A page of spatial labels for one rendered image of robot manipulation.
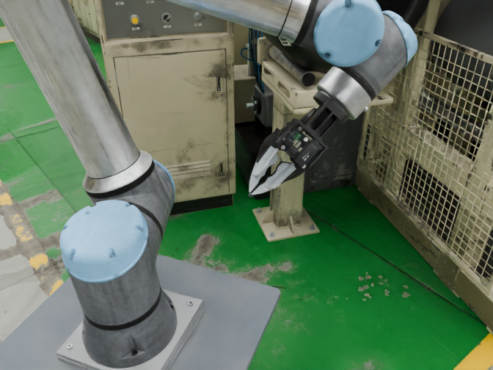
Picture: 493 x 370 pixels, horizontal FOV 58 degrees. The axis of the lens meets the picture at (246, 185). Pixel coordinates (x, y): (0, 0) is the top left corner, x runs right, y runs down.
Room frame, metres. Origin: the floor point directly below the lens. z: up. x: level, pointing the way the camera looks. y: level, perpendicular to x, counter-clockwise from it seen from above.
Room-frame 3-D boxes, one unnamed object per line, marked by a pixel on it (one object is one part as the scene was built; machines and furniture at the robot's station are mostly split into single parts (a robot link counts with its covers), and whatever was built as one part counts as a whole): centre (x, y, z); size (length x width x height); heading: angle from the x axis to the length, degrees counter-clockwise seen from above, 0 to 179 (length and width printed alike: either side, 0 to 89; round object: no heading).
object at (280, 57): (1.55, -0.15, 0.90); 0.35 x 0.05 x 0.05; 16
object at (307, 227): (1.84, -0.20, 0.02); 0.27 x 0.27 x 0.04; 16
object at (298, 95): (1.56, -0.15, 0.84); 0.36 x 0.09 x 0.06; 16
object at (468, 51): (1.47, -0.67, 0.65); 0.90 x 0.02 x 0.70; 16
